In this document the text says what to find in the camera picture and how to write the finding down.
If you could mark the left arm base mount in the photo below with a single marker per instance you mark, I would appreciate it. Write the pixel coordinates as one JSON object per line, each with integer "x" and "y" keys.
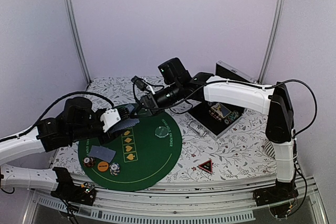
{"x": 84, "y": 194}

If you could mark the left aluminium frame post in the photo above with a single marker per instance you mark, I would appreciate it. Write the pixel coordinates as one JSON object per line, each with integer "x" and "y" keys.
{"x": 76, "y": 38}

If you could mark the boxed card deck in case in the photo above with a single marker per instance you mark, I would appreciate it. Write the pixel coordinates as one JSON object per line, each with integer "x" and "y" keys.
{"x": 219, "y": 111}

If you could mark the right aluminium frame post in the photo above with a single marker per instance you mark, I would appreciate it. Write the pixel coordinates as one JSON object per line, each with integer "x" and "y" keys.
{"x": 271, "y": 40}

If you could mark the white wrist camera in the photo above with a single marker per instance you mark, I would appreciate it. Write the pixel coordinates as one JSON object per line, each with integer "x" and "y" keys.
{"x": 142, "y": 85}
{"x": 111, "y": 117}

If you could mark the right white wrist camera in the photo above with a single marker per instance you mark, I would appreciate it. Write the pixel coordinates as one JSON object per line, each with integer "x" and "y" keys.
{"x": 142, "y": 85}

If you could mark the striped ceramic mug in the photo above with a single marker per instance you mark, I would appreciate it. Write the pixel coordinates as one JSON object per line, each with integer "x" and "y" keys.
{"x": 269, "y": 149}

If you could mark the aluminium poker chip case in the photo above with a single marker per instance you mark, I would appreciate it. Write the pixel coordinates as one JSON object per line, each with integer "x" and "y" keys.
{"x": 201, "y": 122}

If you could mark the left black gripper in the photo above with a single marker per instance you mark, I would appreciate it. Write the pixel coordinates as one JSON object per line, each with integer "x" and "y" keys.
{"x": 109, "y": 137}

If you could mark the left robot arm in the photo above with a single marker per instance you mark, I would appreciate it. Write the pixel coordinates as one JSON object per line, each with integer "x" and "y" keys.
{"x": 67, "y": 120}

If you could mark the red black triangular button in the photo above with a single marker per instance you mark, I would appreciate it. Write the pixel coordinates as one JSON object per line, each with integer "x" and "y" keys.
{"x": 206, "y": 166}

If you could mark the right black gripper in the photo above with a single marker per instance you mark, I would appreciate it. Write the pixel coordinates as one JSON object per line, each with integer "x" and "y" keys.
{"x": 149, "y": 103}

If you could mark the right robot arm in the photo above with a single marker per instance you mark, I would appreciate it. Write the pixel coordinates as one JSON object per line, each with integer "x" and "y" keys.
{"x": 273, "y": 101}

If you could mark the orange big blind button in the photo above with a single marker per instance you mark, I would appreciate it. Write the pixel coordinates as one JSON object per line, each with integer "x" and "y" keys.
{"x": 103, "y": 166}

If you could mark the dark red chip stack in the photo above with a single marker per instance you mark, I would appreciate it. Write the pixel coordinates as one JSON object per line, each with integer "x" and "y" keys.
{"x": 89, "y": 162}

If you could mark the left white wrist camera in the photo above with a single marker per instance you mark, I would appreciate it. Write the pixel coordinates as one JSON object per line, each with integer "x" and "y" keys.
{"x": 111, "y": 117}

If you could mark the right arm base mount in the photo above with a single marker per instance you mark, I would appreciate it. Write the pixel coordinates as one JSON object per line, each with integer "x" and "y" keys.
{"x": 274, "y": 194}

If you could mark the dealt cards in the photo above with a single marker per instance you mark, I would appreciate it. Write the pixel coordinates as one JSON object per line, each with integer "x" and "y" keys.
{"x": 96, "y": 152}

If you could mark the round green poker mat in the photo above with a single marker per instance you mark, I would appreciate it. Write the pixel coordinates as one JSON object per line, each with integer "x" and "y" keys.
{"x": 144, "y": 159}

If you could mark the front row poker chips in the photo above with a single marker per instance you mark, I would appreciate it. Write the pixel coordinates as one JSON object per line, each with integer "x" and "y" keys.
{"x": 232, "y": 117}

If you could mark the clear dealer button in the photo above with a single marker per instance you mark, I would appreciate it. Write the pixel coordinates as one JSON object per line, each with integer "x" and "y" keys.
{"x": 161, "y": 132}

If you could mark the blue backed cards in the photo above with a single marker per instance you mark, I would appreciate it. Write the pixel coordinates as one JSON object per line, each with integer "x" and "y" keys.
{"x": 123, "y": 125}

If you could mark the face up clubs card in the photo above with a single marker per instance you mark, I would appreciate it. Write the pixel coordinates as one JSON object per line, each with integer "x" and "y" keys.
{"x": 132, "y": 109}

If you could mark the aluminium frame post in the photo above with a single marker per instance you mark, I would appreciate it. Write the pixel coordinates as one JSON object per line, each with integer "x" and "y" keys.
{"x": 271, "y": 40}
{"x": 76, "y": 38}

